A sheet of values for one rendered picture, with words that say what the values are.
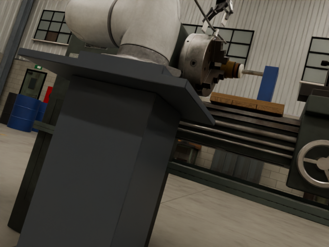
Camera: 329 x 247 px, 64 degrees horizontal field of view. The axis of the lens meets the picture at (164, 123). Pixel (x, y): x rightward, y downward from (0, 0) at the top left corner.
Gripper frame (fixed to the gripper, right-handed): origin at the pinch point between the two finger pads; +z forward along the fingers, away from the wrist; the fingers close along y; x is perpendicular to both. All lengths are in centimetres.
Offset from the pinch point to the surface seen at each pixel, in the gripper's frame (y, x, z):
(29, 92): -1059, 107, -119
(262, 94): 29.5, 17.1, 34.9
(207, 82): 8.6, 2.1, 35.2
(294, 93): -239, 555, -311
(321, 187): 62, 14, 74
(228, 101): 25, 2, 47
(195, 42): 5.2, -11.4, 20.8
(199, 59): 8.9, -8.5, 29.2
